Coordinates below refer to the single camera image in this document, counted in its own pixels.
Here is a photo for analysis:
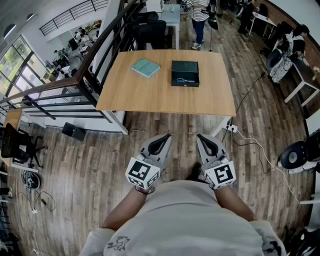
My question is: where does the white cable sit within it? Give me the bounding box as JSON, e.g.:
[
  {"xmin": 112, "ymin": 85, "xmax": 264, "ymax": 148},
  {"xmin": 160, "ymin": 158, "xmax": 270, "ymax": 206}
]
[{"xmin": 234, "ymin": 128, "xmax": 301, "ymax": 204}]

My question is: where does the dark green box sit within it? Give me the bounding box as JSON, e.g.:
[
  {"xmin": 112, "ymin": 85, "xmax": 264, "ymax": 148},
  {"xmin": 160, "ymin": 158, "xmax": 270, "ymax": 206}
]
[{"xmin": 170, "ymin": 60, "xmax": 201, "ymax": 88}]

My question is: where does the black patterned round object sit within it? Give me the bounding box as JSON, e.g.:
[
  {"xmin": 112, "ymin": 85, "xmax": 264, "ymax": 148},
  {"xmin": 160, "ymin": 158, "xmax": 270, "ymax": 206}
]
[{"xmin": 21, "ymin": 169, "xmax": 41, "ymax": 192}]

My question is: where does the person's black right shoe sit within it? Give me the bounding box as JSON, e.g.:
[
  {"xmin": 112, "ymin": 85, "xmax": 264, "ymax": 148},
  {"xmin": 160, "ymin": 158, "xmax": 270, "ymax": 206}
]
[{"xmin": 186, "ymin": 161, "xmax": 204, "ymax": 182}]

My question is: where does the black metal railing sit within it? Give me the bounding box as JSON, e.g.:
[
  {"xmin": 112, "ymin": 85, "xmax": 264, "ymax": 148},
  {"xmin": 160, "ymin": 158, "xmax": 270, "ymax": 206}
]
[{"xmin": 0, "ymin": 0, "xmax": 141, "ymax": 123}]

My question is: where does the black wrist band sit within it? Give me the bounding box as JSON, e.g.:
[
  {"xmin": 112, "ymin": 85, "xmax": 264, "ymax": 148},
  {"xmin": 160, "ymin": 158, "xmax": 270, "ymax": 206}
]
[{"xmin": 134, "ymin": 186, "xmax": 156, "ymax": 196}]

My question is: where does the black round device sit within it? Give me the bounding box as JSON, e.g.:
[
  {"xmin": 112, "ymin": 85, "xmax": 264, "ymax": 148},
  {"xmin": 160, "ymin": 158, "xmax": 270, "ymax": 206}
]
[{"xmin": 278, "ymin": 129, "xmax": 320, "ymax": 175}]

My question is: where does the black mesh office chair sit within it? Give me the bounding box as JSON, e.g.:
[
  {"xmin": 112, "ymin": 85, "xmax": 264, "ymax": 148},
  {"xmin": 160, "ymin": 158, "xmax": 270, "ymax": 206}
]
[{"xmin": 123, "ymin": 11, "xmax": 173, "ymax": 51}]

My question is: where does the black waste bin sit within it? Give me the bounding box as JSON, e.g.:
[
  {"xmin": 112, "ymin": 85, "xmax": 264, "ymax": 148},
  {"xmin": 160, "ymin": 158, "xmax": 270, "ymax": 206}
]
[{"xmin": 61, "ymin": 121, "xmax": 87, "ymax": 141}]

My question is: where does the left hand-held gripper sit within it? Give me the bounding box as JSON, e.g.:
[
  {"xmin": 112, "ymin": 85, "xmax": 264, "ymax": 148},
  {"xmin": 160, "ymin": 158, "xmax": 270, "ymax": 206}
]
[{"xmin": 124, "ymin": 133, "xmax": 174, "ymax": 190}]

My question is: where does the person's right forearm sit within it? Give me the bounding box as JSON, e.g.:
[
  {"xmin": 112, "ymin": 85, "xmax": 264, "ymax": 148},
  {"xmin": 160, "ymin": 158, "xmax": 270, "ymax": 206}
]
[{"xmin": 214, "ymin": 184, "xmax": 257, "ymax": 223}]

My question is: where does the black floor cable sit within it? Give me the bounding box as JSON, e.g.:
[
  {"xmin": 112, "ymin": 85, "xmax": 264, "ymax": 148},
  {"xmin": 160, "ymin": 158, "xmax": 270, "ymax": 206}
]
[{"xmin": 221, "ymin": 71, "xmax": 267, "ymax": 142}]

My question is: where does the teal book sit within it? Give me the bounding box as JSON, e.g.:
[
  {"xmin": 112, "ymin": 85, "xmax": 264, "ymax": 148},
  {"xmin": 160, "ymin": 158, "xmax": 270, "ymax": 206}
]
[{"xmin": 130, "ymin": 58, "xmax": 161, "ymax": 79}]

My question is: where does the grey white desk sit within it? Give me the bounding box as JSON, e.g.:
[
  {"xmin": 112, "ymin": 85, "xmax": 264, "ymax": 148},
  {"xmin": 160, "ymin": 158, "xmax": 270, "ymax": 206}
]
[{"xmin": 159, "ymin": 3, "xmax": 181, "ymax": 50}]

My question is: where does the white side table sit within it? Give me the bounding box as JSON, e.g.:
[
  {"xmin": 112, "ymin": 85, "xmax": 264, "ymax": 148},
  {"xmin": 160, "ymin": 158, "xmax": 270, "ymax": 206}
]
[{"xmin": 283, "ymin": 58, "xmax": 320, "ymax": 105}]

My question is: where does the person's grey shirt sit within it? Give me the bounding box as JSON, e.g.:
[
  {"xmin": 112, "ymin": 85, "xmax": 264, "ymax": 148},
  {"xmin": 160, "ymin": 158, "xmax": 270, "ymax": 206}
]
[{"xmin": 79, "ymin": 179, "xmax": 287, "ymax": 256}]

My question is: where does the person's left forearm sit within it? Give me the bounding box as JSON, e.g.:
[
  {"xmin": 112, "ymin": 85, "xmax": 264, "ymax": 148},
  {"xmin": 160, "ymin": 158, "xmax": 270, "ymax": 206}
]
[{"xmin": 102, "ymin": 186, "xmax": 151, "ymax": 232}]

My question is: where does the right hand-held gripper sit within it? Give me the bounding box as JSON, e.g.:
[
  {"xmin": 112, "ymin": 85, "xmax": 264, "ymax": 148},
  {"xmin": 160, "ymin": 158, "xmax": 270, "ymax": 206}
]
[{"xmin": 195, "ymin": 133, "xmax": 237, "ymax": 191}]

